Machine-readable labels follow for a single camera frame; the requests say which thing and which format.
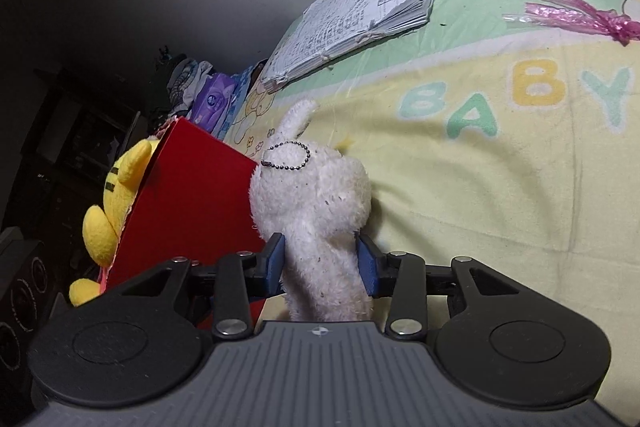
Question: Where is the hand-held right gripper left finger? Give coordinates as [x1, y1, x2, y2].
[120, 232, 287, 342]

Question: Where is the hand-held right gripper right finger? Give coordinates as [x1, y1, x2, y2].
[357, 234, 522, 341]

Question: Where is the white plush toy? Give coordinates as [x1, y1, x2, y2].
[248, 98, 374, 323]

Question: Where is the yellow tiger plush toy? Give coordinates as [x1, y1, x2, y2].
[68, 136, 162, 308]

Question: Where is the red cardboard box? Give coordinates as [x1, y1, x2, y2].
[102, 117, 269, 339]

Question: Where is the printed baby blanket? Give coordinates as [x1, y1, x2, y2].
[220, 0, 640, 427]

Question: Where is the dark wooden shelf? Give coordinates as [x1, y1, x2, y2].
[0, 66, 153, 238]

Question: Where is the purple tissue pack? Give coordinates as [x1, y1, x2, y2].
[192, 72, 239, 131]

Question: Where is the pile of folded clothes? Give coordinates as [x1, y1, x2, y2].
[166, 57, 214, 116]

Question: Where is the stack of written papers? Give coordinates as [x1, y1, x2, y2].
[260, 0, 437, 94]

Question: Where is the pink plastic ribbon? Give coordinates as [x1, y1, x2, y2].
[478, 0, 640, 47]

